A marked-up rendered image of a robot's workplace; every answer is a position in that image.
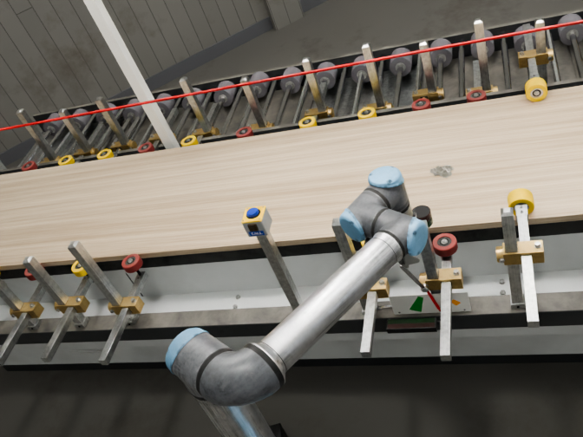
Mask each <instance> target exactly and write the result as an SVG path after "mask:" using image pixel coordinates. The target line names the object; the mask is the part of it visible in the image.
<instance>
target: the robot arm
mask: <svg viewBox="0 0 583 437"><path fill-rule="evenodd" d="M368 182H369V185H368V186H367V187H366V188H365V189H364V191H363V192H362V193H361V194H360V195H359V196H358V197H357V198H356V199H355V200H354V201H353V202H352V203H351V204H350V205H349V206H348V207H347V208H345V209H344V212H343V213H342V214H341V215H340V217H339V223H340V225H341V227H342V229H343V230H344V232H345V233H346V234H347V235H348V236H349V237H350V238H352V239H353V240H355V241H357V242H363V241H364V246H363V247H362V248H361V249H360V250H359V251H358V252H357V253H356V254H354V255H353V256H352V257H351V258H350V259H349V260H348V261H347V262H346V263H345V264H343V265H342V266H341V267H340V268H339V269H338V270H337V271H336V272H335V273H334V274H333V275H331V276H330V277H329V278H328V279H327V280H326V281H325V282H324V283H323V284H322V285H321V286H319V287H318V288H317V289H316V290H315V291H314V292H313V293H312V294H311V295H310V296H309V297H307V298H306V299H305V300H304V301H303V302H302V303H301V304H300V305H299V306H298V307H297V308H296V309H295V310H294V311H293V312H292V313H291V314H290V315H289V316H288V317H287V318H285V319H284V320H283V321H282V322H281V323H280V324H279V325H278V326H277V327H276V328H275V329H273V330H272V331H271V332H270V333H269V334H268V335H267V336H266V337H265V338H264V339H263V340H261V341H260V342H258V343H256V342H249V343H248V344H247V345H246V346H245V347H244V348H243V349H240V350H238V351H233V350H232V349H230V348H229V347H227V346H226V345H225V344H224V343H222V342H220V341H219V340H218V339H216V338H215V337H213V336H211V335H210V334H209V332H207V331H205V330H203V329H200V328H190V329H186V330H184V331H182V332H181V333H180V334H178V335H177V336H176V337H175V338H174V340H173V341H172V342H171V344H170V345H169V347H168V352H167V353H166V365H167V368H168V369H169V370H170V372H171V373H172V374H173V375H176V376H178V377H179V378H180V379H181V381H182V382H183V383H184V384H185V386H186V387H187V389H188V391H189V392H190V393H191V395H192V396H193V397H194V398H195V399H196V400H197V401H198V403H199V404H200V405H201V406H202V408H203V409H204V411H205V412H206V414H207V415H208V417H209V418H210V420H211V421H212V422H213V424H214V426H215V427H216V428H217V429H218V430H219V432H220V434H221V435H222V437H275V435H274V433H273V432H272V430H271V429H270V427H269V425H268V424H267V422H266V420H265V418H264V416H263V415H262V414H261V412H260V411H259V408H258V407H257V405H256V403H255V402H257V401H262V400H264V399H265V398H267V397H269V396H271V395H273V394H274V393H275V392H277V391H278V390H279V389H280V388H281V387H282V386H283V385H284V384H285V372H286V371H287V370H288V369H289V368H290V367H291V366H292V365H293V364H294V363H295V362H296V361H297V360H298V359H299V358H300V357H301V356H302V355H304V354H305V353H306V352H307V351H308V350H309V349H310V348H311V347H312V346H313V345H314V344H315V343H316V342H317V341H318V340H319V339H320V338H321V337H322V336H323V335H324V334H325V333H326V332H327V331H328V330H329V329H330V328H331V327H332V326H333V325H334V324H335V323H336V322H337V321H338V320H339V319H340V318H341V317H342V316H343V315H344V314H345V313H346V312H347V311H348V310H349V309H350V308H351V307H352V306H353V305H354V304H355V303H356V302H357V301H358V300H359V299H361V298H362V297H363V296H364V295H365V294H366V293H367V292H368V291H369V290H370V289H371V288H372V287H373V286H374V285H375V284H376V283H377V282H378V281H379V280H380V279H381V278H382V277H383V276H384V275H385V274H386V273H387V272H388V271H389V270H390V269H391V268H392V267H393V266H394V265H395V264H396V263H397V262H398V263H399V264H400V265H401V266H403V267H404V268H409V265H410V264H416V263H419V262H420V258H416V257H413V256H417V255H419V254H420V253H421V252H423V249H424V247H425V245H426V243H427V239H428V227H427V225H426V224H425V223H424V222H423V221H421V220H420V219H418V218H416V213H415V212H412V209H411V205H410V202H409V197H408V194H407V191H406V187H405V184H404V178H403V176H402V173H401V172H400V170H399V169H397V168H396V167H393V166H381V167H379V168H376V169H375V170H373V171H372V172H371V173H370V174H369V177H368Z"/></svg>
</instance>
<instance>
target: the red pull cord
mask: <svg viewBox="0 0 583 437"><path fill-rule="evenodd" d="M581 23H583V20H579V21H574V22H570V23H561V24H556V25H552V26H546V27H542V28H538V29H529V30H524V31H519V32H514V33H509V34H505V35H500V36H491V37H487V38H482V39H477V40H473V41H467V42H459V43H454V44H450V45H445V46H440V47H435V48H431V49H422V50H417V51H412V52H408V53H402V54H398V55H389V56H385V57H380V58H375V59H370V60H366V61H361V62H353V63H347V64H343V65H338V66H333V67H329V68H320V69H315V70H310V71H305V72H301V73H296V74H291V75H282V76H278V77H273V78H268V79H264V80H259V81H254V82H245V83H240V84H236V85H231V86H226V87H222V88H213V89H208V90H203V91H199V92H194V93H189V94H184V95H176V96H171V97H167V98H161V99H157V100H151V101H144V102H138V103H134V104H129V105H124V106H119V107H115V108H106V109H102V110H96V111H92V112H87V113H82V114H74V115H69V116H64V117H59V118H55V119H50V120H45V121H37V122H31V123H27V124H22V125H17V126H13V127H4V128H0V131H3V130H8V129H13V128H18V127H27V126H31V125H36V124H41V123H46V122H51V121H59V120H64V119H69V118H74V117H79V116H84V115H88V114H97V113H102V112H107V111H111V110H116V109H121V108H130V107H134V106H140V105H144V104H149V103H154V102H158V101H167V100H172V99H177V98H181V97H187V96H191V95H200V94H204V93H210V92H214V91H220V90H224V89H229V88H237V87H243V86H247V85H252V84H257V83H261V82H270V81H275V80H280V79H285V78H290V77H294V76H299V75H308V74H313V73H317V72H322V71H327V70H332V69H337V68H345V67H350V66H355V65H360V64H365V63H370V62H378V61H383V60H388V59H393V58H397V57H402V56H407V55H416V54H421V53H425V52H430V51H435V50H440V49H448V48H454V47H458V46H463V45H468V44H472V43H478V42H486V41H491V40H495V39H501V38H505V37H510V36H518V35H524V34H528V33H534V32H538V31H542V30H548V29H557V28H561V27H566V26H571V25H575V24H581Z"/></svg>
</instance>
